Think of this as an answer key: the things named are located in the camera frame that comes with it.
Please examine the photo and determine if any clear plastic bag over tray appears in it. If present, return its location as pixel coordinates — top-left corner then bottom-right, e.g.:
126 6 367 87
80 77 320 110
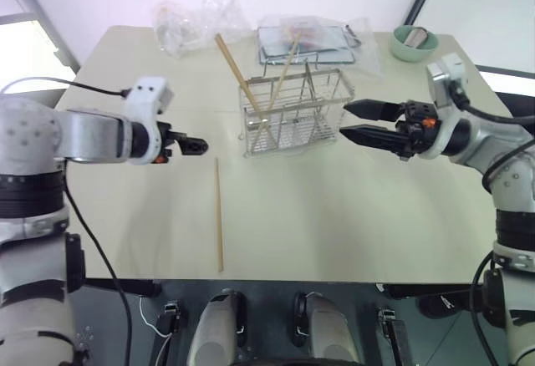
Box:
255 13 385 78

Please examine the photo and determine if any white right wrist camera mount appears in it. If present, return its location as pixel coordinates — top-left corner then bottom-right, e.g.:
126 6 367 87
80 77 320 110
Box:
425 53 466 159

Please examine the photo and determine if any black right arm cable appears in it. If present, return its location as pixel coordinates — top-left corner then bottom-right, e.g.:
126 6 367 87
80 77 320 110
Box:
449 79 535 195
471 252 509 366

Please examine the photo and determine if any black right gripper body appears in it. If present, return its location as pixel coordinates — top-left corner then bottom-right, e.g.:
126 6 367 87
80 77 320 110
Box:
394 99 438 161

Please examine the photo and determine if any grey rounded shape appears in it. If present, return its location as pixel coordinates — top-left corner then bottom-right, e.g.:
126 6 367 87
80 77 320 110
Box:
291 290 361 366
185 287 248 366

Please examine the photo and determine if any wooden chopstick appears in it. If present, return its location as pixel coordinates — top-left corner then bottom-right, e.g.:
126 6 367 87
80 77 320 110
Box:
214 33 273 133
253 30 303 150
214 157 225 274

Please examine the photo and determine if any thin white wire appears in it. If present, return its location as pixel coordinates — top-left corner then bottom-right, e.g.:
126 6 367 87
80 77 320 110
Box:
139 297 173 354

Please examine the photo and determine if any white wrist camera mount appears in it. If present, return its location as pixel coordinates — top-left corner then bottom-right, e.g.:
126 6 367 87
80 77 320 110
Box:
425 53 466 159
122 75 174 166

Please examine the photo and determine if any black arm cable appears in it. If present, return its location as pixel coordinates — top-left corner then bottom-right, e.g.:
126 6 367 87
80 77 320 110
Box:
0 76 128 98
449 79 535 195
471 252 509 366
61 160 134 366

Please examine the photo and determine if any light green bowl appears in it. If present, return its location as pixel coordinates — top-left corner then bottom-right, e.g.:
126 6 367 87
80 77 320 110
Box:
390 24 440 64

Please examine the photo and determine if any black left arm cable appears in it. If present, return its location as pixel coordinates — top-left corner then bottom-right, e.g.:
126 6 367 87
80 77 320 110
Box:
61 160 134 366
0 76 128 98

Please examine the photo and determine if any dark flat tray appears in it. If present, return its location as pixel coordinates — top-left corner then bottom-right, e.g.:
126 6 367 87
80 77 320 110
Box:
256 25 357 67

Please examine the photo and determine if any metal wire basket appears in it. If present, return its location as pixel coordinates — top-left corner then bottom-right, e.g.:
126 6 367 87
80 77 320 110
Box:
237 62 357 159

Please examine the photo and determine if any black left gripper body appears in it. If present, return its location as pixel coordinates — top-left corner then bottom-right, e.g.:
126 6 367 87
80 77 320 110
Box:
153 121 187 165

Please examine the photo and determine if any metal piece in bowl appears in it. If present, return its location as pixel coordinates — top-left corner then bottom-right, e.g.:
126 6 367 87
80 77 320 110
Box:
402 27 430 48

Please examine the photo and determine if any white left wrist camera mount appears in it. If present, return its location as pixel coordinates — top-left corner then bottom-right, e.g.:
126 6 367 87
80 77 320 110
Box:
122 75 174 166

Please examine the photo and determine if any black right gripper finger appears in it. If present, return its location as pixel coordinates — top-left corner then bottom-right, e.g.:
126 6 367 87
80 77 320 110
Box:
343 99 405 123
339 125 399 154

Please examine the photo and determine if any black clamp under table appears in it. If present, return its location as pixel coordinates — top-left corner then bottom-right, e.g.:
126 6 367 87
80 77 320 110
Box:
155 300 182 344
377 306 414 366

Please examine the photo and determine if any crumpled clear plastic bag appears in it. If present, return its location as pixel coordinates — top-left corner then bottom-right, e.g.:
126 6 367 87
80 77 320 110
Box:
151 0 253 60

